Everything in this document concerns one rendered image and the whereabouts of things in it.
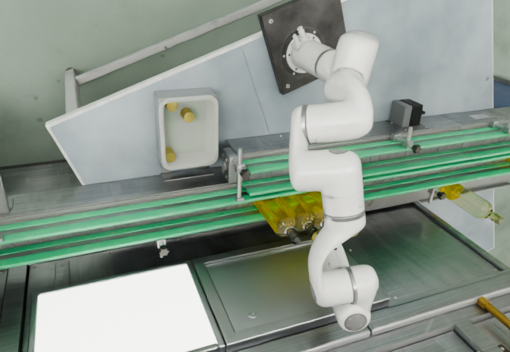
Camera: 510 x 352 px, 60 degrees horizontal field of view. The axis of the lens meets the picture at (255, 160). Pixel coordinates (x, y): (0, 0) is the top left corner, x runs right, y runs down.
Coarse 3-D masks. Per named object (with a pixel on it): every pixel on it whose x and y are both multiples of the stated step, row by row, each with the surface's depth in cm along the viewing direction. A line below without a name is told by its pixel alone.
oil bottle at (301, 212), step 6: (282, 198) 138; (288, 198) 138; (294, 198) 138; (288, 204) 134; (294, 204) 134; (300, 204) 134; (294, 210) 131; (300, 210) 131; (306, 210) 131; (294, 216) 130; (300, 216) 129; (306, 216) 129; (312, 216) 130; (300, 222) 129; (312, 222) 130; (300, 228) 129
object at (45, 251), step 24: (480, 168) 176; (504, 168) 177; (384, 192) 156; (408, 192) 158; (192, 216) 138; (216, 216) 139; (240, 216) 139; (72, 240) 124; (96, 240) 125; (120, 240) 125; (144, 240) 126; (0, 264) 114; (24, 264) 116
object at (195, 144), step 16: (192, 96) 127; (208, 96) 129; (160, 112) 125; (176, 112) 135; (208, 112) 136; (160, 128) 127; (176, 128) 137; (192, 128) 139; (208, 128) 139; (176, 144) 139; (192, 144) 141; (208, 144) 141; (176, 160) 137; (192, 160) 138; (208, 160) 138
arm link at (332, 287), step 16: (336, 224) 89; (352, 224) 88; (320, 240) 91; (336, 240) 89; (320, 256) 90; (320, 272) 91; (336, 272) 94; (320, 288) 91; (336, 288) 92; (352, 288) 92; (320, 304) 93; (336, 304) 93
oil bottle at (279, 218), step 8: (264, 200) 137; (272, 200) 137; (280, 200) 138; (264, 208) 136; (272, 208) 133; (280, 208) 133; (264, 216) 137; (272, 216) 131; (280, 216) 129; (288, 216) 129; (272, 224) 131; (280, 224) 127; (288, 224) 127; (280, 232) 128
